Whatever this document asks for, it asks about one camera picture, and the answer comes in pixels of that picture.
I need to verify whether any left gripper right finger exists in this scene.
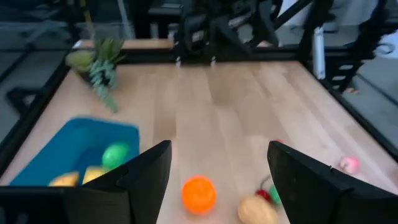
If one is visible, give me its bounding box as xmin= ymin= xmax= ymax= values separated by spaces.
xmin=267 ymin=140 xmax=353 ymax=224

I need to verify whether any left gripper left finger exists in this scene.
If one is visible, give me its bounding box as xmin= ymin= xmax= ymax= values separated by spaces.
xmin=83 ymin=139 xmax=173 ymax=224

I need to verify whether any tan toy potato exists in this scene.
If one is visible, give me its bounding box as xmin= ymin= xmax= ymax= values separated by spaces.
xmin=238 ymin=195 xmax=280 ymax=224

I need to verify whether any orange toy orange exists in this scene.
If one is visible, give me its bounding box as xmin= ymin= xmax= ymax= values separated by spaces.
xmin=181 ymin=175 xmax=217 ymax=215

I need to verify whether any yellow toy banana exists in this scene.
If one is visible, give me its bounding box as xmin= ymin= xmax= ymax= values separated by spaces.
xmin=48 ymin=170 xmax=80 ymax=187

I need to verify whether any teal plastic tupperware container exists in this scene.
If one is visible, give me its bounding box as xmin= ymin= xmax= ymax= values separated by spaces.
xmin=9 ymin=116 xmax=141 ymax=187

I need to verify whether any red toy cherry with stem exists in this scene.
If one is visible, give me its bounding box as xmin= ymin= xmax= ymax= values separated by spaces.
xmin=255 ymin=175 xmax=272 ymax=202

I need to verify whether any pink toy peach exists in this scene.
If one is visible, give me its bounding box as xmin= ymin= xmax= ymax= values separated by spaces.
xmin=338 ymin=156 xmax=361 ymax=175

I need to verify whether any green leafy toy vegetable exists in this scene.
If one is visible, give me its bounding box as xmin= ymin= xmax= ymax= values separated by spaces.
xmin=64 ymin=37 xmax=127 ymax=114

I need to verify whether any black aluminium table frame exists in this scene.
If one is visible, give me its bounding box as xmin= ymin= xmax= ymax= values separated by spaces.
xmin=0 ymin=0 xmax=398 ymax=175

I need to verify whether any silver frame bracket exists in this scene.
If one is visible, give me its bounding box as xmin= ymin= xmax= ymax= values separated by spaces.
xmin=312 ymin=26 xmax=326 ymax=80

